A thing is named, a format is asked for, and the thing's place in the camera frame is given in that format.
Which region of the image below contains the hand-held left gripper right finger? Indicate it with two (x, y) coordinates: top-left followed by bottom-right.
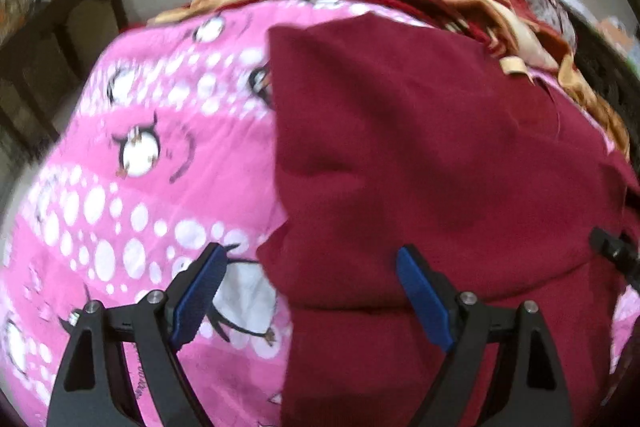
(395, 244), (576, 427)

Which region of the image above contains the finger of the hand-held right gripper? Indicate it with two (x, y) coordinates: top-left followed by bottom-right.
(588, 227), (640, 294)

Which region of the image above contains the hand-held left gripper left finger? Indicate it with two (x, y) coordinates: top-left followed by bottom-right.
(47, 242), (231, 427)

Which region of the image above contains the maroon sweater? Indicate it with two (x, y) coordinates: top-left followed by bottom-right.
(256, 18), (640, 427)

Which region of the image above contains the pink penguin print bedsheet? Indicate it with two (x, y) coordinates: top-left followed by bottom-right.
(0, 0), (640, 427)

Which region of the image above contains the dark wooden table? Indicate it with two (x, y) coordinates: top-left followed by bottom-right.
(0, 0), (130, 160)

